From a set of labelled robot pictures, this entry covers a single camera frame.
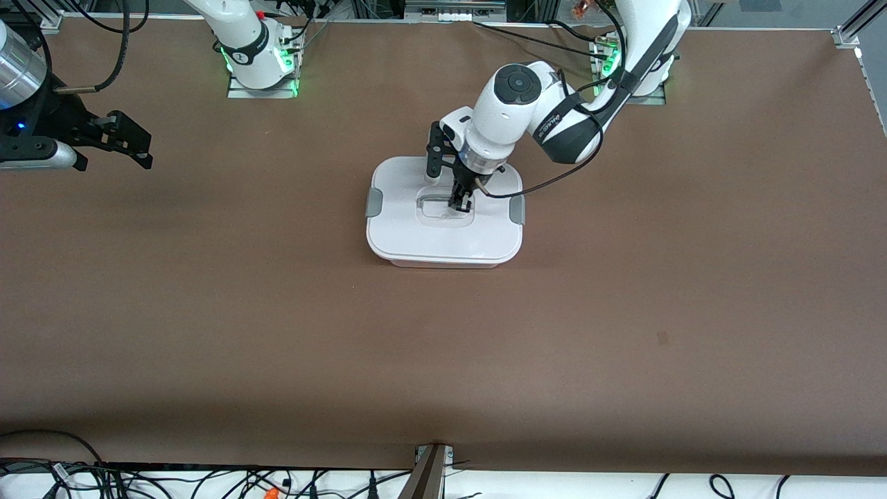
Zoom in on translucent plastic box base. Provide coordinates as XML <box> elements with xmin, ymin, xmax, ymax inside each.
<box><xmin>378</xmin><ymin>255</ymin><xmax>515</xmax><ymax>270</ymax></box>

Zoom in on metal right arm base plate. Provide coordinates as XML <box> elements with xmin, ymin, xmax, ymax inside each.
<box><xmin>227</xmin><ymin>35</ymin><xmax>301</xmax><ymax>99</ymax></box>

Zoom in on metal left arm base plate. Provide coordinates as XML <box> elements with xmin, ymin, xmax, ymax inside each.
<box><xmin>592</xmin><ymin>38</ymin><xmax>667</xmax><ymax>106</ymax></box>

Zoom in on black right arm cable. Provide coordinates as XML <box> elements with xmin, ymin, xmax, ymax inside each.
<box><xmin>52</xmin><ymin>0</ymin><xmax>150</xmax><ymax>95</ymax></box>

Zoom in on black tangled floor cable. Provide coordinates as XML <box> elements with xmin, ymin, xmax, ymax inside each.
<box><xmin>277</xmin><ymin>470</ymin><xmax>413</xmax><ymax>499</ymax></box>
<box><xmin>104</xmin><ymin>470</ymin><xmax>267</xmax><ymax>499</ymax></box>

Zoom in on black cable on table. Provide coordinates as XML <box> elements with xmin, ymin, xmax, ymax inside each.
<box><xmin>547</xmin><ymin>19</ymin><xmax>624</xmax><ymax>46</ymax></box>
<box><xmin>473</xmin><ymin>21</ymin><xmax>611</xmax><ymax>60</ymax></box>

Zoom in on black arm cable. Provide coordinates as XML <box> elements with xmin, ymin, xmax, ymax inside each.
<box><xmin>484</xmin><ymin>0</ymin><xmax>629</xmax><ymax>200</ymax></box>
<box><xmin>52</xmin><ymin>0</ymin><xmax>150</xmax><ymax>95</ymax></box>

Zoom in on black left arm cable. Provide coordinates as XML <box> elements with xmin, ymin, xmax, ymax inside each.
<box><xmin>484</xmin><ymin>0</ymin><xmax>629</xmax><ymax>200</ymax></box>

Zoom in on black looped floor cable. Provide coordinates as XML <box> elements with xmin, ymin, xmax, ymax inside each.
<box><xmin>0</xmin><ymin>430</ymin><xmax>106</xmax><ymax>486</ymax></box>

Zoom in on white box lid grey latches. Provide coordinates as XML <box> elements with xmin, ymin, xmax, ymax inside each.
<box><xmin>366</xmin><ymin>157</ymin><xmax>526</xmax><ymax>263</ymax></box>

